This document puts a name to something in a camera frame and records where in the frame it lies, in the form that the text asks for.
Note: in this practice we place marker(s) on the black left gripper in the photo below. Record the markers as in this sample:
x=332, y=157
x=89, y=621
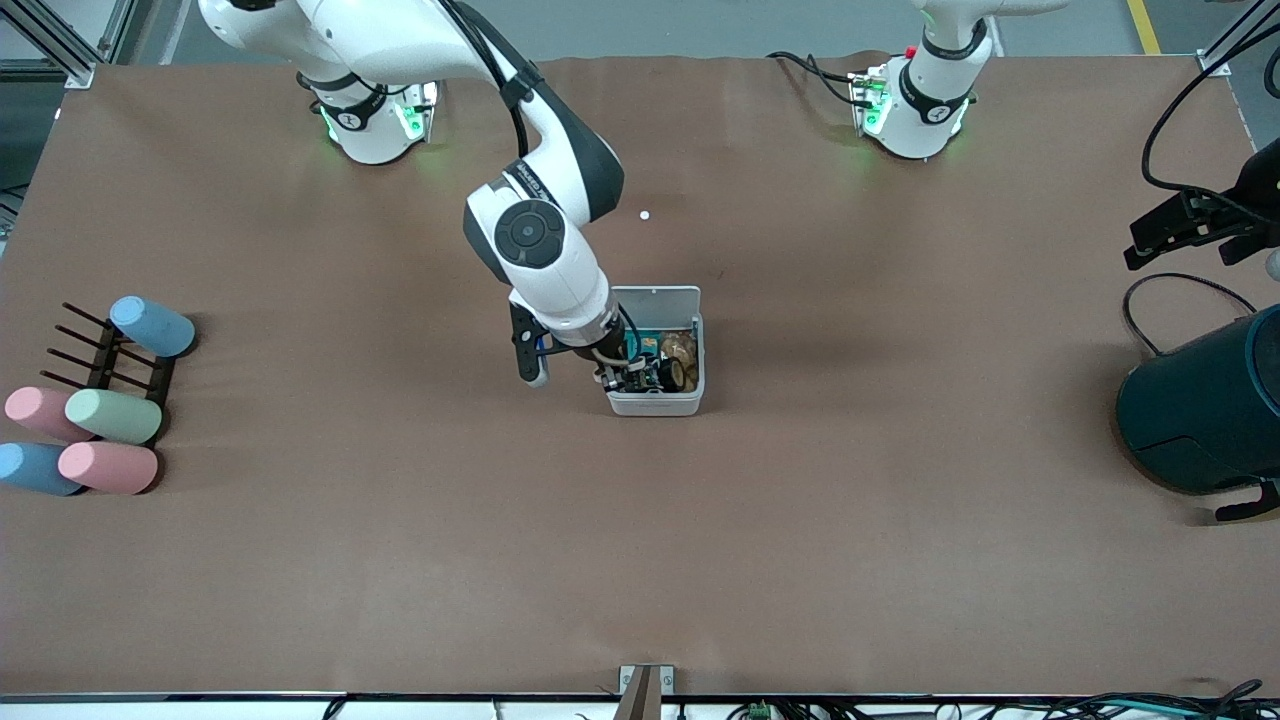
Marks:
x=1262, y=188

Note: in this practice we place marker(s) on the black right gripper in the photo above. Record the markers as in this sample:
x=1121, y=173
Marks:
x=634, y=367

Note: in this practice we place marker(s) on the black tape roll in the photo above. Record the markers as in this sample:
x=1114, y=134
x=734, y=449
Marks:
x=675, y=376

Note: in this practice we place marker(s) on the white bin lid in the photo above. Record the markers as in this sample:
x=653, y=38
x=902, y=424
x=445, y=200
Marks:
x=655, y=303

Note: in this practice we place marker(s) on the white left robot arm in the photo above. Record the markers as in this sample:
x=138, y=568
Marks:
x=925, y=110

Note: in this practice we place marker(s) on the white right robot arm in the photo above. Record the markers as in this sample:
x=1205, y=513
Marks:
x=540, y=240

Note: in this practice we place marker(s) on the white trash bin body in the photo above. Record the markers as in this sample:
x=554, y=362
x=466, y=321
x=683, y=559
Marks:
x=655, y=404

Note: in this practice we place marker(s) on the teal snack packet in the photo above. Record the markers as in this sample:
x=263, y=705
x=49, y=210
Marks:
x=648, y=348

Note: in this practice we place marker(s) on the brown snack packet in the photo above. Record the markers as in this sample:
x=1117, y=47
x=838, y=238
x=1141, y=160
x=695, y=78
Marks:
x=680, y=347

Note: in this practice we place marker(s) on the dark teal round appliance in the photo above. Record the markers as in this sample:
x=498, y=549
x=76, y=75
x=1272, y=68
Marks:
x=1205, y=410

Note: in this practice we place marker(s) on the black curved hook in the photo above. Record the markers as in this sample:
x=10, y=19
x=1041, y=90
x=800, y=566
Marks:
x=1250, y=505

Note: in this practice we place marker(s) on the blue cup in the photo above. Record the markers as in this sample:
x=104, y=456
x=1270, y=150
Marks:
x=35, y=468
x=152, y=326

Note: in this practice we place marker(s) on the green cup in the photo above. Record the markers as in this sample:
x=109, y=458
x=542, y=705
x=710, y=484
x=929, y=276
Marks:
x=113, y=416

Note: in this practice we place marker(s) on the black cup rack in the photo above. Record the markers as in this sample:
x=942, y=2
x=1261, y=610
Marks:
x=105, y=365

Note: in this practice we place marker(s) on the pink cup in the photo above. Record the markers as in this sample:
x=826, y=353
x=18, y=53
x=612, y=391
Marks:
x=108, y=467
x=38, y=412

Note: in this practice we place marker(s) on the aluminium frame profile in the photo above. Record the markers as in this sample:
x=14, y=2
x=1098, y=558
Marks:
x=60, y=45
x=1218, y=62

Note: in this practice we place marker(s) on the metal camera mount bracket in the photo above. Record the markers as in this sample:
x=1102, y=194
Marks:
x=645, y=685

